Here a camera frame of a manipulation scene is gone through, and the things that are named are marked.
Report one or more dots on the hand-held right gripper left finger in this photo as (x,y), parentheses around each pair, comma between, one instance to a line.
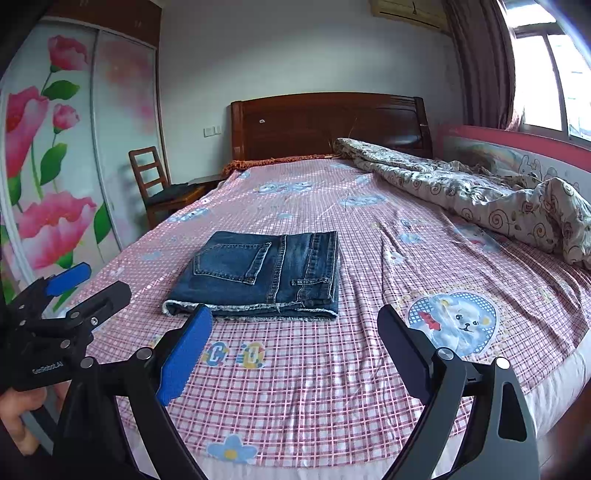
(184,355)

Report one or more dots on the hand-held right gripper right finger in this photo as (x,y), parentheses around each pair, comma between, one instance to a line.
(406,355)

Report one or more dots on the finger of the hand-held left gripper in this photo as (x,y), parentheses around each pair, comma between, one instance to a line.
(69,277)
(106,302)

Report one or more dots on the blue denim pants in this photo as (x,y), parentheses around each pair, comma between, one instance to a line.
(240,267)

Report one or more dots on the person's left hand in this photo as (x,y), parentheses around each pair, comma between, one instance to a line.
(14,415)

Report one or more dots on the pink checked printed bed sheet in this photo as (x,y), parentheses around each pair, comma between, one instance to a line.
(323,369)

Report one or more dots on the dark cloth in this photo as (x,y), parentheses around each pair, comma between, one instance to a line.
(168,194)

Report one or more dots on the wooden chair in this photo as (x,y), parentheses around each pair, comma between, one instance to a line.
(145,170)

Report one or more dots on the flower-print wardrobe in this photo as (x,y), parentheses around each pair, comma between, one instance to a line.
(69,138)

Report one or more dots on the wooden nightstand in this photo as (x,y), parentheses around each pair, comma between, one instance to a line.
(205,181)

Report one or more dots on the beige swirl-print quilt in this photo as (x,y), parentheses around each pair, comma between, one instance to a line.
(461,189)

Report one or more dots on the orange fringed cloth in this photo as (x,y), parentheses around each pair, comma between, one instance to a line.
(268,162)

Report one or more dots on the pink cartoon-print bed board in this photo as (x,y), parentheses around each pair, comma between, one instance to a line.
(489,152)

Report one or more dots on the wooden bed headboard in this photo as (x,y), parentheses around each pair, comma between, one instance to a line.
(323,124)

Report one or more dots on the dark red curtain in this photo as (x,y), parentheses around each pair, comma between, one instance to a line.
(485,60)

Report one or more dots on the window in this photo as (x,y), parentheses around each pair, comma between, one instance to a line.
(540,78)

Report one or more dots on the white wall switch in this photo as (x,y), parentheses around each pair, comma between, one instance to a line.
(212,131)

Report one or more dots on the wall air conditioner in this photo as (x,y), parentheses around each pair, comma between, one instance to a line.
(406,11)

